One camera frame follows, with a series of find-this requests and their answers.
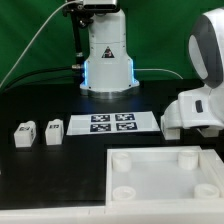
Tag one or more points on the white square table top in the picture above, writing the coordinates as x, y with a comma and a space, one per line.
163, 174

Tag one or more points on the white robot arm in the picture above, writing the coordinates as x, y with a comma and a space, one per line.
109, 69

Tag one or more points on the white tag marker sheet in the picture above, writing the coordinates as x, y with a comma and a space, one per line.
112, 123

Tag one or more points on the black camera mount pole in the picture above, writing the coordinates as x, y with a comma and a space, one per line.
80, 19

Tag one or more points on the grey camera on mount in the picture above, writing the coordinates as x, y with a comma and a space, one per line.
101, 6

